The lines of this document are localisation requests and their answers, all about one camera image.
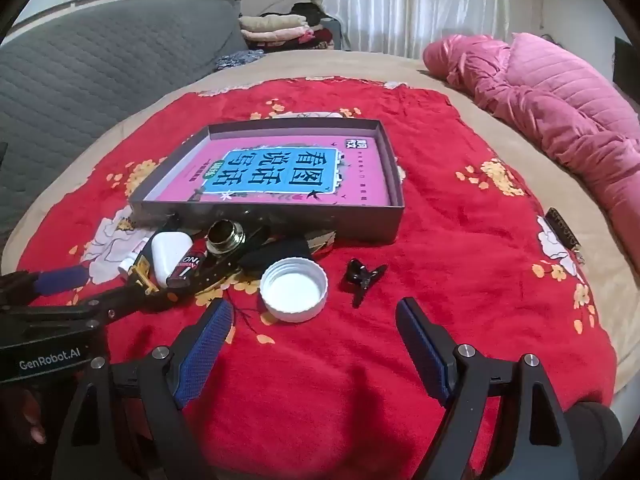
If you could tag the white curtain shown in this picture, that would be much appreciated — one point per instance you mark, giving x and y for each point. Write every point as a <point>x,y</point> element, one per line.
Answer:
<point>415,5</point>

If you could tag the grey cardboard box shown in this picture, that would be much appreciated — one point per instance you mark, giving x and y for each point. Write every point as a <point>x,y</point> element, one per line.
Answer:
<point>300,222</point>

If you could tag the pink folded garment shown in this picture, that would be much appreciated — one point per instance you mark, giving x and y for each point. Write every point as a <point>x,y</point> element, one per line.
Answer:
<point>275,35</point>

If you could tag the person's left hand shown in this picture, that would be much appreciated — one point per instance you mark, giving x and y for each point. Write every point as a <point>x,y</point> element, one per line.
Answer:
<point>32,425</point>

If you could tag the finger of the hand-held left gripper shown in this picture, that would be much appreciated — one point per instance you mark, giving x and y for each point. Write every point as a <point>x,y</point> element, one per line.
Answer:
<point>60,280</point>
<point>125,302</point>

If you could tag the beige bed sheet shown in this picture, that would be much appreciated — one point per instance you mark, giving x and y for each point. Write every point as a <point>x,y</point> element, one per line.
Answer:
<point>325,62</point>

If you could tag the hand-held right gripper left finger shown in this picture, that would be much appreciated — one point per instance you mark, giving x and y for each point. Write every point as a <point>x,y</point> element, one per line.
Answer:
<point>210,340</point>

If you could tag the stack of folded clothes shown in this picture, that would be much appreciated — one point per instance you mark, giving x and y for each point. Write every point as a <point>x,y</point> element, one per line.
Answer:
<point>322,39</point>

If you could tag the cream folded garment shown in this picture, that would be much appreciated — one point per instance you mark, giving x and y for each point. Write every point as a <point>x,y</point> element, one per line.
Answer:
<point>270,21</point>

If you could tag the red floral blanket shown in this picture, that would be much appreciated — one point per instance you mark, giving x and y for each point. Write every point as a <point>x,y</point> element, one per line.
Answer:
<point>450,210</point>

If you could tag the blue patterned cloth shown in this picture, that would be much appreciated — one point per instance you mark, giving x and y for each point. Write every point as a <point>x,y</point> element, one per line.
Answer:
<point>237,61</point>

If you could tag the black television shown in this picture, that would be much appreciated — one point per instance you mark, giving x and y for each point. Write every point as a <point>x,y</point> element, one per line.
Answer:
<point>627,70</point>

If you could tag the pink quilt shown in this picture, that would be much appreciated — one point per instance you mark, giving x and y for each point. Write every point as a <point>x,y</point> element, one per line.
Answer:
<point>550,95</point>

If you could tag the black garment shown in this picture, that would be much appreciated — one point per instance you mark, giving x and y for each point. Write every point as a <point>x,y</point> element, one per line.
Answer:
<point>306,12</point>

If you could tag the small black clip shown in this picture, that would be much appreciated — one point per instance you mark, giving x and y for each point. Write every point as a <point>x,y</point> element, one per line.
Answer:
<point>364,277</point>

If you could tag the white plastic cap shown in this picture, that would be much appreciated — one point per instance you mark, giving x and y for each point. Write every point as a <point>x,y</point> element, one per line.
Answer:
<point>294,292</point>

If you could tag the grey quilted headboard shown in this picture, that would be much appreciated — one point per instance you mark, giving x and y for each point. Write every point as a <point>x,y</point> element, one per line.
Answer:
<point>100,70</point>

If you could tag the pink and blue book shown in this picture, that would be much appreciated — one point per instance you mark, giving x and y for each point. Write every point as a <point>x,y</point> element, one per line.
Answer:
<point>270,170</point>

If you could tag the white earbuds case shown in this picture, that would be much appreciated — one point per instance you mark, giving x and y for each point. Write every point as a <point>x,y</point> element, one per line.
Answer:
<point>167,255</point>

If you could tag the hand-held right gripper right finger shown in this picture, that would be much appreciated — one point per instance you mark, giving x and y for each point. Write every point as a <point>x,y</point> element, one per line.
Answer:
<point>425,355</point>

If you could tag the red and black lighter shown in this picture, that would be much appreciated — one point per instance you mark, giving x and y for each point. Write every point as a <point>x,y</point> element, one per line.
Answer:
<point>189,267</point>

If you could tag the black case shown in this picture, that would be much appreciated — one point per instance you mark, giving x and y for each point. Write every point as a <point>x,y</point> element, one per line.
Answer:
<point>275,256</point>

